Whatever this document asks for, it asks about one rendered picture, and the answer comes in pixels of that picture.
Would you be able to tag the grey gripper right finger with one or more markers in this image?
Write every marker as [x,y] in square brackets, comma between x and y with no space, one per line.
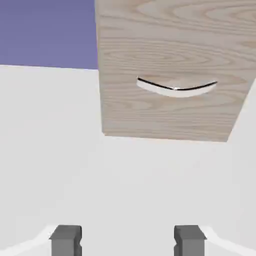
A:
[190,241]

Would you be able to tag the light wood cabinet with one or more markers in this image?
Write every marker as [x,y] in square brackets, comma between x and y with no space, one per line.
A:
[172,60]

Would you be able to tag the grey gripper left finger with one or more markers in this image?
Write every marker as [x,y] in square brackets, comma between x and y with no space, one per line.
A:
[65,241]

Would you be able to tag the light wood drawer front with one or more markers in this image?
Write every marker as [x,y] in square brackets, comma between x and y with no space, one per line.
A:
[174,112]

